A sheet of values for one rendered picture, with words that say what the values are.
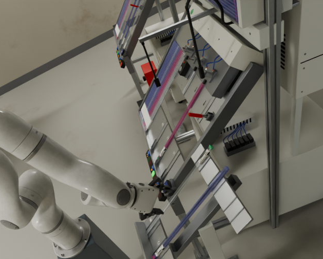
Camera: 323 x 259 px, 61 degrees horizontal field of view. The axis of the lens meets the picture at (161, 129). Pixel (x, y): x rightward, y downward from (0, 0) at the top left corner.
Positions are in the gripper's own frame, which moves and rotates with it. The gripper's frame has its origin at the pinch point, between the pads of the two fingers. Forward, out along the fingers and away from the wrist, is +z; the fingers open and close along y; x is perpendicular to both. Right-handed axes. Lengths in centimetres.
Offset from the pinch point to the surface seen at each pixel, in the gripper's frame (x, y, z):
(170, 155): -27.7, -11.0, 17.6
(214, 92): -1.3, -44.1, 4.1
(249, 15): 14, -66, -9
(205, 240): 8.4, 10.8, 20.7
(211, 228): 10.9, 4.3, 18.1
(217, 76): -2.1, -49.8, 3.4
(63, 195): -152, 76, 23
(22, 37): -393, -49, -24
